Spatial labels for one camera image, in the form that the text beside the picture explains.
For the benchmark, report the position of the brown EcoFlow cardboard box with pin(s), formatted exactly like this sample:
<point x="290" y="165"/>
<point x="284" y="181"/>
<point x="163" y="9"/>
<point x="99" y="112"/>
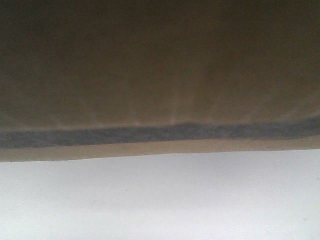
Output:
<point x="84" y="79"/>

